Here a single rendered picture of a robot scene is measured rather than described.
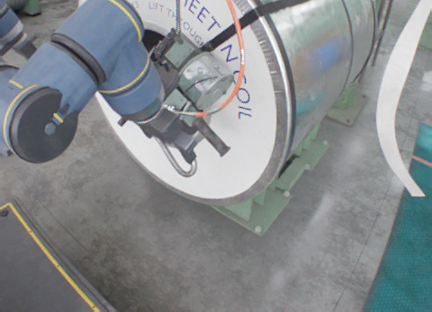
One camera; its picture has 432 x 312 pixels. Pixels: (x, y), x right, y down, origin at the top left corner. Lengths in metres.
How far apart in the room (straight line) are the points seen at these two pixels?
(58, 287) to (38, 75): 0.96
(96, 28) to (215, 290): 1.32
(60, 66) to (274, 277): 1.40
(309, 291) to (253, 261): 0.32
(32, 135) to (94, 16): 0.18
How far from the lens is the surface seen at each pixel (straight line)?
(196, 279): 1.58
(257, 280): 1.59
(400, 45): 0.63
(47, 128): 0.43
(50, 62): 0.44
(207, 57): 0.94
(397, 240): 1.99
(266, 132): 1.04
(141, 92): 0.53
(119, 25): 0.47
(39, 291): 1.30
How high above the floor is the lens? 1.42
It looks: 41 degrees down
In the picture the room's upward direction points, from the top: 2 degrees clockwise
